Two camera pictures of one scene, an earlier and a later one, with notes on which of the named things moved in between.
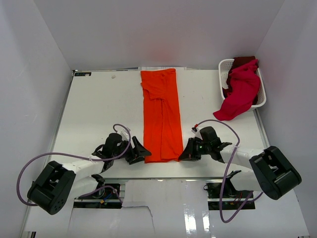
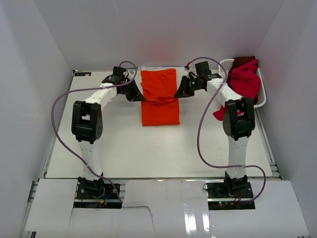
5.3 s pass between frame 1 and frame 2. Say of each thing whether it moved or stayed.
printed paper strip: stayed
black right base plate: stayed
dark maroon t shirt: stayed
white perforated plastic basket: stayed
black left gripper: moved
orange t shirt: moved
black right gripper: moved
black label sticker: stayed
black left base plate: stayed
